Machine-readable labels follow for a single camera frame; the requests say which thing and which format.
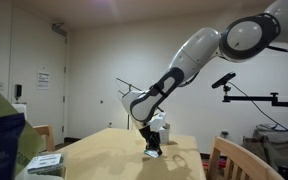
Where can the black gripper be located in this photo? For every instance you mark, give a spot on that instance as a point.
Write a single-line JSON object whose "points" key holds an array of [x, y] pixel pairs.
{"points": [[151, 136]]}

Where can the white teal tea leaflet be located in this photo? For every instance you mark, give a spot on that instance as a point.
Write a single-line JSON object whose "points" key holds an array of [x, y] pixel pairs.
{"points": [[150, 155]]}

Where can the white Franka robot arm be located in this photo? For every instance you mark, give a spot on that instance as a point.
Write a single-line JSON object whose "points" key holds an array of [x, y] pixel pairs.
{"points": [[197, 50]]}

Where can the white Tazo tea box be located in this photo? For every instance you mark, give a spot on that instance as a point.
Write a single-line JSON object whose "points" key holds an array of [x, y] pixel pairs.
{"points": [[165, 136]]}

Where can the red object on floor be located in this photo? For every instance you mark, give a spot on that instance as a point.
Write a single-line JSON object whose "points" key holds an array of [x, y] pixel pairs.
{"points": [[219, 163]]}

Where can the floor lamp red shade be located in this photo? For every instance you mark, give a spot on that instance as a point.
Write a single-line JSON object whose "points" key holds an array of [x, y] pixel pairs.
{"points": [[129, 87]]}

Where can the wooden slatted chair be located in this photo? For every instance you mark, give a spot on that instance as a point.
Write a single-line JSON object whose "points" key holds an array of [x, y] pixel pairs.
{"points": [[47, 133], [237, 156]]}

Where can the clear container green contents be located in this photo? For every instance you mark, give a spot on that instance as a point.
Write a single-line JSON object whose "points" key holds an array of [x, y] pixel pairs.
{"points": [[45, 162]]}

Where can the grey covered furniture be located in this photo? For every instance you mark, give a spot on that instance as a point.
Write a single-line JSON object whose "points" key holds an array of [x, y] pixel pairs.
{"points": [[267, 143]]}

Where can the white door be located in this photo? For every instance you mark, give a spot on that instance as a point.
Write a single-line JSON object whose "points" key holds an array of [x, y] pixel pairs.
{"points": [[37, 110]]}

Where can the white paper notice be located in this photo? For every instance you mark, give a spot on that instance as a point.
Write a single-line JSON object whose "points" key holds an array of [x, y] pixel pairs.
{"points": [[43, 80]]}

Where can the black door lock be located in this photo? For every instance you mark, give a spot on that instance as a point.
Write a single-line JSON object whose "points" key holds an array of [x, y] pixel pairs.
{"points": [[18, 91]]}

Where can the grey door closer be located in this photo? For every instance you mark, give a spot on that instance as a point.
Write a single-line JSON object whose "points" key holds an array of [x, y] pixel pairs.
{"points": [[59, 29]]}

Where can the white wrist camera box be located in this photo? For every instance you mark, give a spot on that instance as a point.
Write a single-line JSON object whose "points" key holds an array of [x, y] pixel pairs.
{"points": [[158, 121]]}

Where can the white wall outlet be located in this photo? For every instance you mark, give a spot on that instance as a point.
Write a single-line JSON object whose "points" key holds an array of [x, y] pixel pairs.
{"points": [[110, 125]]}

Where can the black wall plug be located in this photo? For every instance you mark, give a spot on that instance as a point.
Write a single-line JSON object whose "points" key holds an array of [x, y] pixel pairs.
{"points": [[224, 134]]}

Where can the small wall knob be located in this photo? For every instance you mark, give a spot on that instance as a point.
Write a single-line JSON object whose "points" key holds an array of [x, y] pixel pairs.
{"points": [[101, 101]]}

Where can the black camera on stand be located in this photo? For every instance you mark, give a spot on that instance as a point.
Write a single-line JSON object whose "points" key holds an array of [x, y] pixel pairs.
{"points": [[224, 80]]}

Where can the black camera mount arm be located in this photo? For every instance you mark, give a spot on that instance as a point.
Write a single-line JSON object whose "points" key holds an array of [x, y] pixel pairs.
{"points": [[250, 98]]}

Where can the white light switch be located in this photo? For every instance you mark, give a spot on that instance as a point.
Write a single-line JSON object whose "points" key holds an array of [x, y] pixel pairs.
{"points": [[0, 86]]}

